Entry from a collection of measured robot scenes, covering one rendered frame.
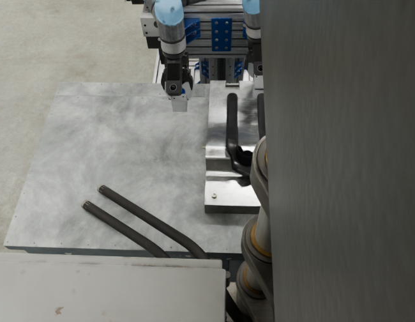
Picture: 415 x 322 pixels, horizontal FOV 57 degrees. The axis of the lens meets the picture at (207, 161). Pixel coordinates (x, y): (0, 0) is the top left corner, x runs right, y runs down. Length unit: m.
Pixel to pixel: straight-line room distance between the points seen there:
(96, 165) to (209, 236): 0.48
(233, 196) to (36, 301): 0.80
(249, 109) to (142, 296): 0.99
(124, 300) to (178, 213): 0.79
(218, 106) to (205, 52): 0.51
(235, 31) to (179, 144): 0.62
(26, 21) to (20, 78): 0.64
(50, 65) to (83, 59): 0.24
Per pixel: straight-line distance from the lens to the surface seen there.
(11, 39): 3.43
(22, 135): 2.71
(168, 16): 1.09
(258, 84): 1.41
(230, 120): 1.34
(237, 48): 1.82
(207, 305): 0.46
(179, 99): 1.30
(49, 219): 1.35
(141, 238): 1.15
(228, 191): 1.21
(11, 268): 0.54
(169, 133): 1.42
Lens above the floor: 1.92
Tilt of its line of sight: 57 degrees down
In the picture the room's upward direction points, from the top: 3 degrees counter-clockwise
